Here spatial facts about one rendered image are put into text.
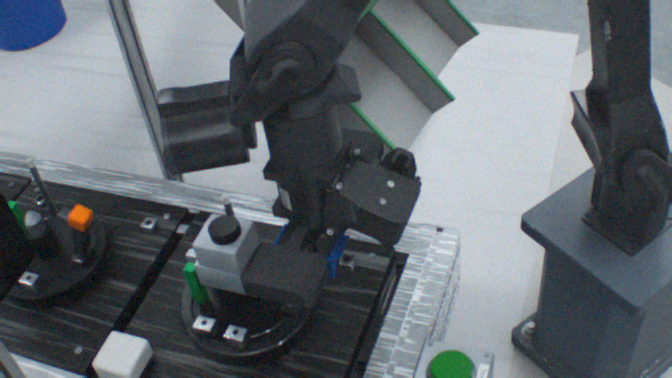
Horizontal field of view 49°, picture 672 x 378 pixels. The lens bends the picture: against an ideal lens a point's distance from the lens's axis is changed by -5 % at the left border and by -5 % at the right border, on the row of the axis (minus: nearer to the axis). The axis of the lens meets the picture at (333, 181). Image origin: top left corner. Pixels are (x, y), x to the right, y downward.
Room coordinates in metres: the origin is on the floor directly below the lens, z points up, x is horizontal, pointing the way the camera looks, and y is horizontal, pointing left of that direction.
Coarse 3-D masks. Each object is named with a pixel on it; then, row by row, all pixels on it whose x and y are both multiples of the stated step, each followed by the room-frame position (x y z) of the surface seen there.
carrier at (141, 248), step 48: (48, 192) 0.74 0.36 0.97; (96, 192) 0.72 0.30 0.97; (48, 240) 0.60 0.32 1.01; (96, 240) 0.62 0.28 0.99; (144, 240) 0.62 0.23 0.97; (48, 288) 0.55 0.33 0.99; (96, 288) 0.56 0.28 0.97; (144, 288) 0.56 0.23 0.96; (0, 336) 0.51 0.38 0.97; (48, 336) 0.50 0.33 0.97; (96, 336) 0.49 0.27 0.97
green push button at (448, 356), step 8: (440, 352) 0.41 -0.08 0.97; (448, 352) 0.41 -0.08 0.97; (456, 352) 0.41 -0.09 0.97; (432, 360) 0.41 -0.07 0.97; (440, 360) 0.40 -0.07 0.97; (448, 360) 0.40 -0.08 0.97; (456, 360) 0.40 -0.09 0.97; (464, 360) 0.40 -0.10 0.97; (432, 368) 0.40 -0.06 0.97; (440, 368) 0.39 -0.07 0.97; (448, 368) 0.39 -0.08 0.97; (456, 368) 0.39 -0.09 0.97; (464, 368) 0.39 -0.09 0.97; (472, 368) 0.39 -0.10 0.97; (432, 376) 0.39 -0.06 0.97; (440, 376) 0.39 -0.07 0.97; (448, 376) 0.38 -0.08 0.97; (456, 376) 0.38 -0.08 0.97; (464, 376) 0.38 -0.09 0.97
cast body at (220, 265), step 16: (208, 224) 0.51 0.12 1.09; (224, 224) 0.50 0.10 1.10; (240, 224) 0.51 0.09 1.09; (208, 240) 0.50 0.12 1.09; (224, 240) 0.49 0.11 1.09; (240, 240) 0.49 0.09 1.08; (256, 240) 0.51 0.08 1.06; (192, 256) 0.52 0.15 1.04; (208, 256) 0.49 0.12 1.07; (224, 256) 0.48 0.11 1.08; (240, 256) 0.48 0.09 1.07; (208, 272) 0.49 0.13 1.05; (224, 272) 0.48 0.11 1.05; (240, 272) 0.47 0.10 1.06; (224, 288) 0.48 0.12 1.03; (240, 288) 0.48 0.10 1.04
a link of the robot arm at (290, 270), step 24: (360, 144) 0.52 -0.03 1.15; (264, 168) 0.45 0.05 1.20; (288, 168) 0.44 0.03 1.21; (312, 168) 0.43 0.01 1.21; (336, 168) 0.44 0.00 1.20; (288, 192) 0.44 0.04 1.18; (312, 192) 0.43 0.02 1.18; (288, 216) 0.44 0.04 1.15; (312, 216) 0.43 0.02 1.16; (264, 264) 0.39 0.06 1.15; (288, 264) 0.39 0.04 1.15; (312, 264) 0.39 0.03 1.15; (264, 288) 0.38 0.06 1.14; (288, 288) 0.37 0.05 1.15; (312, 288) 0.37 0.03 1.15
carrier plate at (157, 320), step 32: (192, 224) 0.64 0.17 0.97; (256, 224) 0.62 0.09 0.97; (384, 256) 0.54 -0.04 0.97; (160, 288) 0.55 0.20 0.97; (352, 288) 0.51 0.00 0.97; (384, 288) 0.52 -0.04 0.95; (160, 320) 0.50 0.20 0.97; (320, 320) 0.47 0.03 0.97; (352, 320) 0.47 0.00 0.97; (160, 352) 0.46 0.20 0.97; (192, 352) 0.46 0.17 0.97; (288, 352) 0.44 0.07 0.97; (320, 352) 0.44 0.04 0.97; (352, 352) 0.43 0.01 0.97
